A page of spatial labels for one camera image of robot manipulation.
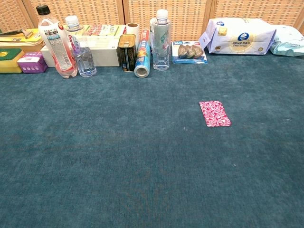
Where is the pink patterned square tile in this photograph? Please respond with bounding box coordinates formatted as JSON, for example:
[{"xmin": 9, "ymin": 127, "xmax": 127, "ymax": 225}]
[{"xmin": 199, "ymin": 100, "xmax": 232, "ymax": 128}]

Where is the teal table mat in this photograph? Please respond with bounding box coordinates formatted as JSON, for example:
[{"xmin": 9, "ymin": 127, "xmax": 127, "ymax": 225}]
[{"xmin": 0, "ymin": 51, "xmax": 304, "ymax": 228}]

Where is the blue plastic wrap roll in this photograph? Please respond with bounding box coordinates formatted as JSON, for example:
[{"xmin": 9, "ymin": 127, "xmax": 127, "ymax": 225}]
[{"xmin": 133, "ymin": 28, "xmax": 152, "ymax": 78}]

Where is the black and gold tin can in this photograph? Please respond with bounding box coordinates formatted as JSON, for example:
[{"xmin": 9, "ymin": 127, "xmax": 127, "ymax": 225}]
[{"xmin": 116, "ymin": 34, "xmax": 137, "ymax": 72}]

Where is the tall clear bottle white cap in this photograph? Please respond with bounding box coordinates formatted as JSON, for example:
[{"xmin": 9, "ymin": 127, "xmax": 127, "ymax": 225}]
[{"xmin": 151, "ymin": 9, "xmax": 172, "ymax": 71}]

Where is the blue blister pack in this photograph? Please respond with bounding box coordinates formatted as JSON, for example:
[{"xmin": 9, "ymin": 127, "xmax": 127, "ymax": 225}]
[{"xmin": 171, "ymin": 40, "xmax": 209, "ymax": 65}]

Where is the long white box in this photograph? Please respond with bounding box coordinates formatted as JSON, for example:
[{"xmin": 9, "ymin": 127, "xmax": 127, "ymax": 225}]
[{"xmin": 40, "ymin": 41, "xmax": 121, "ymax": 68}]

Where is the small water bottle purple label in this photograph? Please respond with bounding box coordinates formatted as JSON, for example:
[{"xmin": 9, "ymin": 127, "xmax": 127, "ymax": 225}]
[{"xmin": 65, "ymin": 15, "xmax": 97, "ymax": 78}]

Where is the white paper roll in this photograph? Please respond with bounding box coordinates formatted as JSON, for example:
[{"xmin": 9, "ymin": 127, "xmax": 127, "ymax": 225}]
[{"xmin": 125, "ymin": 22, "xmax": 140, "ymax": 45}]

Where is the woven folding screen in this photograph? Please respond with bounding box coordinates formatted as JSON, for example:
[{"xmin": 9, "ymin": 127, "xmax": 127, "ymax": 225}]
[{"xmin": 0, "ymin": 0, "xmax": 304, "ymax": 42}]

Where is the pink drink bottle black cap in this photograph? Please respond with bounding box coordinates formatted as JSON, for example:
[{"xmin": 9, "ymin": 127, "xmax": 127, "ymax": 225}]
[{"xmin": 36, "ymin": 4, "xmax": 78, "ymax": 79}]

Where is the white tissue pack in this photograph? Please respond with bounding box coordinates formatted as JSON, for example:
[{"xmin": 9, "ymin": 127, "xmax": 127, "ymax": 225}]
[{"xmin": 199, "ymin": 17, "xmax": 277, "ymax": 56}]

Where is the small purple box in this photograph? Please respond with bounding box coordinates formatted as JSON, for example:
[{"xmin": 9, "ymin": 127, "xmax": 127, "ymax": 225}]
[{"xmin": 17, "ymin": 52, "xmax": 48, "ymax": 74}]

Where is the flat brown cardboard box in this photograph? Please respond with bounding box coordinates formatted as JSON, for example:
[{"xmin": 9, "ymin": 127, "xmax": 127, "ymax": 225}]
[{"xmin": 20, "ymin": 44, "xmax": 45, "ymax": 54}]

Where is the green and yellow scouring sponge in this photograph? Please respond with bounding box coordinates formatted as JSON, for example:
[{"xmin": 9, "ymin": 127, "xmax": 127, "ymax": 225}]
[{"xmin": 0, "ymin": 48, "xmax": 26, "ymax": 74}]

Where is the light blue wet wipes pack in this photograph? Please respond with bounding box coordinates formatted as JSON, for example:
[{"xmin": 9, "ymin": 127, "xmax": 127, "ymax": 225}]
[{"xmin": 269, "ymin": 24, "xmax": 304, "ymax": 57}]

